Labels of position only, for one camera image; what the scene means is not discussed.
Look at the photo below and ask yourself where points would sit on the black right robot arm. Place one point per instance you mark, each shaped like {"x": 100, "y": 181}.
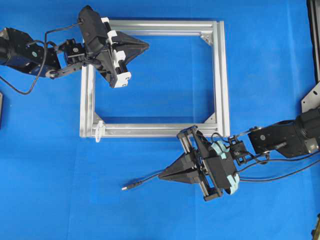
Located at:
{"x": 291, "y": 138}

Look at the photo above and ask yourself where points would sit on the dark object at left edge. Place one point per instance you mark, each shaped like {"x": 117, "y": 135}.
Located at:
{"x": 1, "y": 107}

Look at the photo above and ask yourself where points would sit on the black stand at right edge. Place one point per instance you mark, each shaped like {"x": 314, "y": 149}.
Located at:
{"x": 312, "y": 98}

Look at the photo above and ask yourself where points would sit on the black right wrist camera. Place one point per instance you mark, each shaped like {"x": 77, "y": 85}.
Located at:
{"x": 221, "y": 168}

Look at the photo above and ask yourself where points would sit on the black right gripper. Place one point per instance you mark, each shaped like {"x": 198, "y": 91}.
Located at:
{"x": 190, "y": 167}

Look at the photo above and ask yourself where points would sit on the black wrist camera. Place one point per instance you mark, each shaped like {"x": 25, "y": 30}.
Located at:
{"x": 221, "y": 168}
{"x": 94, "y": 33}

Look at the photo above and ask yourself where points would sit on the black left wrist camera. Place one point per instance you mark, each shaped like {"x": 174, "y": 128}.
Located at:
{"x": 94, "y": 33}

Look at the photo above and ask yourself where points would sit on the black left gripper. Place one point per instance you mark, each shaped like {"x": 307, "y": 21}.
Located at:
{"x": 122, "y": 49}

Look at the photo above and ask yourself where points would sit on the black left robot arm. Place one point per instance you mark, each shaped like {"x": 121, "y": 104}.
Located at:
{"x": 49, "y": 60}

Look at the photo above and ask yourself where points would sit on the silver aluminium extrusion frame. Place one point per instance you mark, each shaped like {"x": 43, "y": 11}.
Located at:
{"x": 212, "y": 32}

